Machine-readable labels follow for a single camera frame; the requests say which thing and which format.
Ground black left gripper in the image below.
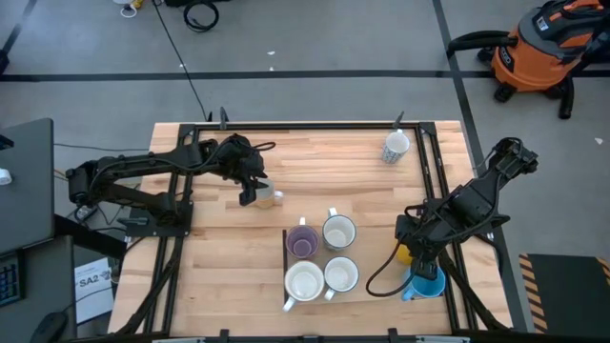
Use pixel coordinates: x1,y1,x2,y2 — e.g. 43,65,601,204
213,133,271,207

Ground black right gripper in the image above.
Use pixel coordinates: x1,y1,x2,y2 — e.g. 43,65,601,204
395,209,447,282

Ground yellow dotted white mug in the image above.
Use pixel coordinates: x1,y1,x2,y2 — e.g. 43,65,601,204
254,178,286,210

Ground yellow orange mug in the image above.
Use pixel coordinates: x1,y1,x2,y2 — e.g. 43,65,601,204
396,242,414,266

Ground light blue mug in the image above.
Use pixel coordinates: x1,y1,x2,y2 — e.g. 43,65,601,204
400,266,447,302

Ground purple mug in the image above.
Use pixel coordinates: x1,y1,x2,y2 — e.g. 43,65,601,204
284,216,321,260

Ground navy white floral mug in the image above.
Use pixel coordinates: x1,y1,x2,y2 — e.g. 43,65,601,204
321,207,358,252
322,255,361,302

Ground grey green mug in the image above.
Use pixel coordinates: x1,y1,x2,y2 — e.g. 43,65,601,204
281,259,326,313

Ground blue geometric pattern mug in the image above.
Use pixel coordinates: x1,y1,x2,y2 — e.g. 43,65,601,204
380,128,412,166

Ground wooden riser shelf black legs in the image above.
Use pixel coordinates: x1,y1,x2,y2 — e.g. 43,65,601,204
281,223,442,309

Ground black yellow hazard mat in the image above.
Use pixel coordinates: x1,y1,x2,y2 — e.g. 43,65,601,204
518,252,610,334

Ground black power adapter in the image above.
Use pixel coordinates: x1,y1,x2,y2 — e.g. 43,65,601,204
73,204,99,223

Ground white printed paper sheet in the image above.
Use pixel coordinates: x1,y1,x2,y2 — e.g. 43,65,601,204
73,256,115,325

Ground orange shop vacuum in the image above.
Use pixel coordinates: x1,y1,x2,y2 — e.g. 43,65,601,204
446,0,610,120

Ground black office chair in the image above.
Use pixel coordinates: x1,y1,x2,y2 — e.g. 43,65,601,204
29,310,69,343

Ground black backlit keyboard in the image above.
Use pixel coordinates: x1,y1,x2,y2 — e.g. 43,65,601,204
0,252,26,308

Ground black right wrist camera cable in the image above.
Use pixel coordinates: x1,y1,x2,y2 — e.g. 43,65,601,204
365,240,417,297

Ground black aluminium table frame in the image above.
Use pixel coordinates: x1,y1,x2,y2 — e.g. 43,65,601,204
113,121,511,343

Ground long black floor cable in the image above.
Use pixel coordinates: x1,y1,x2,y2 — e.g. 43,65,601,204
151,0,214,123

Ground thin black floor cable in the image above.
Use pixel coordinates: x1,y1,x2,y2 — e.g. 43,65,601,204
53,142,150,152

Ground coiled black cable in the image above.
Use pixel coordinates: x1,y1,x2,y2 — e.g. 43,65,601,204
183,0,221,33

